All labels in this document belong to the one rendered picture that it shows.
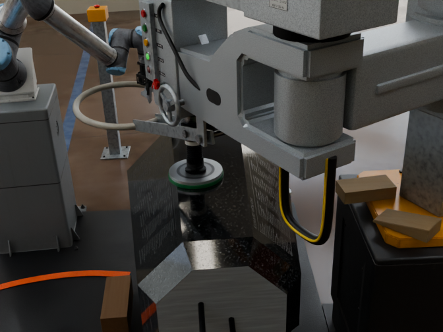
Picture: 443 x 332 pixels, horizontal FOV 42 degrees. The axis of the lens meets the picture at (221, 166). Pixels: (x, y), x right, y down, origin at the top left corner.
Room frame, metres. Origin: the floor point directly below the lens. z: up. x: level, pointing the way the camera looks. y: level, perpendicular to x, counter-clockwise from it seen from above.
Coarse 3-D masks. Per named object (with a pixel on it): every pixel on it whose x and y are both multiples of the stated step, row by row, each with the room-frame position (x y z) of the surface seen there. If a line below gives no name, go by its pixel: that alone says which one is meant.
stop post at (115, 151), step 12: (96, 12) 3.89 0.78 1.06; (96, 24) 3.91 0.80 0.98; (108, 96) 3.91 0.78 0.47; (108, 108) 3.91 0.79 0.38; (108, 120) 3.91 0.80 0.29; (108, 132) 3.91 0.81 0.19; (108, 144) 3.91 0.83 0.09; (120, 144) 3.96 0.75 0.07; (108, 156) 3.88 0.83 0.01; (120, 156) 3.87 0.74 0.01
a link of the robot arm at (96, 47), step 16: (32, 0) 2.36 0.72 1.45; (48, 0) 2.40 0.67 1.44; (32, 16) 2.39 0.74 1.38; (48, 16) 2.39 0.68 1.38; (64, 16) 2.46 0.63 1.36; (64, 32) 2.48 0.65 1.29; (80, 32) 2.52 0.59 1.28; (96, 48) 2.58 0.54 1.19; (112, 48) 2.68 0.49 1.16; (112, 64) 2.66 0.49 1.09
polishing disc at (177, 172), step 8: (184, 160) 2.14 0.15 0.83; (208, 160) 2.13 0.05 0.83; (176, 168) 2.07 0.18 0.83; (184, 168) 2.07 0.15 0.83; (208, 168) 2.06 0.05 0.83; (216, 168) 2.06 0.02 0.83; (176, 176) 2.00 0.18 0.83; (184, 176) 2.00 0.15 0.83; (192, 176) 2.00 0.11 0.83; (200, 176) 2.00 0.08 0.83; (208, 176) 1.99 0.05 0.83; (216, 176) 1.99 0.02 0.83; (184, 184) 1.95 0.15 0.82; (192, 184) 1.95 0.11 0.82; (200, 184) 1.95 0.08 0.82
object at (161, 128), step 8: (136, 120) 2.36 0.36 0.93; (160, 120) 2.40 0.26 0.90; (136, 128) 2.36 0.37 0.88; (144, 128) 2.29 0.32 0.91; (152, 128) 2.22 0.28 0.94; (160, 128) 2.16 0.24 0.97; (168, 128) 2.10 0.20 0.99; (176, 128) 2.04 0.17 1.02; (184, 128) 1.98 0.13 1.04; (192, 128) 1.93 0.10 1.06; (216, 128) 2.00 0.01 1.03; (176, 136) 2.04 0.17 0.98; (184, 136) 1.97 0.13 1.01; (192, 136) 1.93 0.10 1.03; (200, 136) 1.83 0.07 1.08; (208, 136) 1.84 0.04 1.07; (216, 136) 1.86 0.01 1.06
